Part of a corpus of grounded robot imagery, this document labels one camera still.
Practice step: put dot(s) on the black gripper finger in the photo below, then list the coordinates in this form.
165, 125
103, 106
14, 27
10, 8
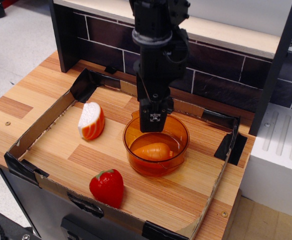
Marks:
152, 116
169, 105

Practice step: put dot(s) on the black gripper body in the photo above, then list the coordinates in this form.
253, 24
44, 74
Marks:
161, 62

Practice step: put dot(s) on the orange toy carrot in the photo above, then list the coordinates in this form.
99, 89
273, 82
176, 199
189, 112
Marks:
158, 151

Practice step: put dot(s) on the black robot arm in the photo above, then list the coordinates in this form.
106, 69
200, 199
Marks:
156, 18

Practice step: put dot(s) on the transparent orange plastic pot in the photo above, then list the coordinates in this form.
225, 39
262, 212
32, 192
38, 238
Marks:
174, 134

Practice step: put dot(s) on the cardboard fence with black tape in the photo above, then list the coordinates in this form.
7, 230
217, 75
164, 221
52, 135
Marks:
59, 164

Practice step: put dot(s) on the dark tile backsplash panel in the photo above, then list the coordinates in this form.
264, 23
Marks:
220, 74

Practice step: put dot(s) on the white orange toy sushi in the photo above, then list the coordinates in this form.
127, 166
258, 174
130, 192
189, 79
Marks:
92, 121

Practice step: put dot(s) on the red toy strawberry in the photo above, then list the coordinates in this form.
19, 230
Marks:
108, 187

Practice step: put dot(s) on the white ribbed sink block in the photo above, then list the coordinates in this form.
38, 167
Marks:
268, 176

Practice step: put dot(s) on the black vertical frame post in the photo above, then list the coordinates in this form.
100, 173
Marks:
273, 74

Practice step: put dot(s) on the black left frame post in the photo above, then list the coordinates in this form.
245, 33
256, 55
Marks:
65, 32

